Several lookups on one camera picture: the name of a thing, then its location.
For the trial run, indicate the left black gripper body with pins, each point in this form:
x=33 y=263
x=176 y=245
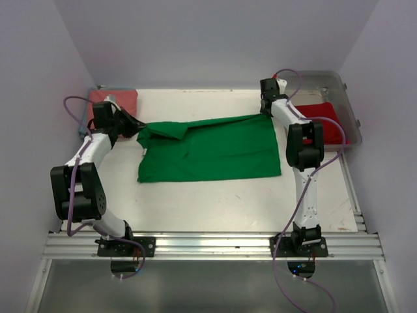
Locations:
x=124 y=124

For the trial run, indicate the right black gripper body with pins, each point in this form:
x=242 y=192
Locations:
x=264 y=111

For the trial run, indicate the green polo shirt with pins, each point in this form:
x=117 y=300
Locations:
x=243 y=147

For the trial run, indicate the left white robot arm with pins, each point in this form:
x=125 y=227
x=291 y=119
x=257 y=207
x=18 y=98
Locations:
x=78 y=194

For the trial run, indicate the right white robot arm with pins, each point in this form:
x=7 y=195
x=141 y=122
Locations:
x=304 y=153

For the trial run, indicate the pink folded shirt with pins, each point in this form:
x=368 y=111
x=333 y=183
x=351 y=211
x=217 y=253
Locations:
x=124 y=98

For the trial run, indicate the clear plastic bin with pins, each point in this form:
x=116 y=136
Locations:
x=320 y=93

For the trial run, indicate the red folded shirt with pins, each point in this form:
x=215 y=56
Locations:
x=331 y=133

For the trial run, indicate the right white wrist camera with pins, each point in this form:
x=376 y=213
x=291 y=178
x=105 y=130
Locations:
x=282 y=85

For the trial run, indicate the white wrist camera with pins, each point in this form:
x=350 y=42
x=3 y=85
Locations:
x=282 y=85
x=110 y=98

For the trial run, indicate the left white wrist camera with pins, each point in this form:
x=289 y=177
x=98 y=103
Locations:
x=110 y=98

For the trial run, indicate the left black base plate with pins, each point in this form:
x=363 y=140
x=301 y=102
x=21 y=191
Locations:
x=129 y=246

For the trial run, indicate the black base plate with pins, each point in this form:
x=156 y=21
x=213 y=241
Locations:
x=296 y=245
x=129 y=246

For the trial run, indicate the aluminium mounting rail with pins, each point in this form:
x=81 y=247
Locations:
x=213 y=246

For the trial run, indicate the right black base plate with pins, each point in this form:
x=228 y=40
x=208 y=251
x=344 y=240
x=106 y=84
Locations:
x=296 y=245

